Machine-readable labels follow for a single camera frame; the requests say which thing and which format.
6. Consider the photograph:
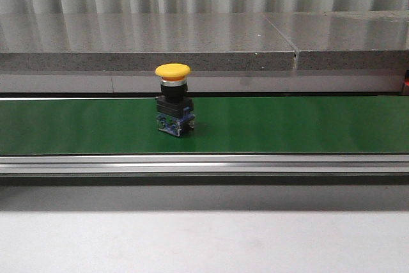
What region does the yellow mushroom push button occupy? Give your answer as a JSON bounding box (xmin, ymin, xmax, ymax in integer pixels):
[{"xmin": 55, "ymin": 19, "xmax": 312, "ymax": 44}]
[{"xmin": 155, "ymin": 63, "xmax": 195, "ymax": 137}]

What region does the left grey stone slab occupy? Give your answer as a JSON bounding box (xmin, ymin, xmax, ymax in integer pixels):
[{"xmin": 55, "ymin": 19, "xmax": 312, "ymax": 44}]
[{"xmin": 1, "ymin": 13, "xmax": 295, "ymax": 72}]

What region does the grey stone slab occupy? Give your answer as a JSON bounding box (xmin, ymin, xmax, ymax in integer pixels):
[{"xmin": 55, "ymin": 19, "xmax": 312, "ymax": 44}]
[
  {"xmin": 1, "ymin": 13, "xmax": 295, "ymax": 72},
  {"xmin": 265, "ymin": 11, "xmax": 408, "ymax": 71}
]

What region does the right grey stone slab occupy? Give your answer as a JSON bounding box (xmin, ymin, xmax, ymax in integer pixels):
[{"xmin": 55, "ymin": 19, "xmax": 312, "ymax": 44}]
[{"xmin": 265, "ymin": 11, "xmax": 408, "ymax": 71}]

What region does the green conveyor belt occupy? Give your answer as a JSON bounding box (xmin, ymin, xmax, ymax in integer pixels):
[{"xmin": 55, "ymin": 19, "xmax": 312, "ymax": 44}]
[{"xmin": 1, "ymin": 96, "xmax": 408, "ymax": 155}]

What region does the white base panel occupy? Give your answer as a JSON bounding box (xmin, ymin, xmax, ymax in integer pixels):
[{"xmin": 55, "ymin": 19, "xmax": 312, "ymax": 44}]
[{"xmin": 1, "ymin": 70, "xmax": 405, "ymax": 93}]

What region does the aluminium conveyor frame rail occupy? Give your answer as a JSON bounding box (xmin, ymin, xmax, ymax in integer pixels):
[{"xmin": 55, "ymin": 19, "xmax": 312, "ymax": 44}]
[{"xmin": 1, "ymin": 154, "xmax": 408, "ymax": 177}]

